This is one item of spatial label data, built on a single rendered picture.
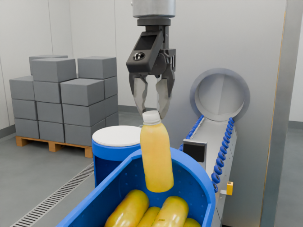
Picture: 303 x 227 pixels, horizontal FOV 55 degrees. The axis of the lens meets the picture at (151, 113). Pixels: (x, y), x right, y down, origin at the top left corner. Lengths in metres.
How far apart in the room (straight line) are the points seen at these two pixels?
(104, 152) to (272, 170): 0.75
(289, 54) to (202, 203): 0.71
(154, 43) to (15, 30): 4.40
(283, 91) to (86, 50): 4.88
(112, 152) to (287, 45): 0.85
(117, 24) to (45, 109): 2.31
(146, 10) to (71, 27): 5.42
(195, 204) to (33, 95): 3.38
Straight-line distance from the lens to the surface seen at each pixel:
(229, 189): 1.22
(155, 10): 0.60
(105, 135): 1.43
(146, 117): 0.62
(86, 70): 3.93
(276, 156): 1.36
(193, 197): 0.80
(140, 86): 0.63
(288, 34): 1.26
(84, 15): 5.84
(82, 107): 3.58
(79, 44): 5.91
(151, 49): 0.56
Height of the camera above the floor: 1.52
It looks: 16 degrees down
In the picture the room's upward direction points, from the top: straight up
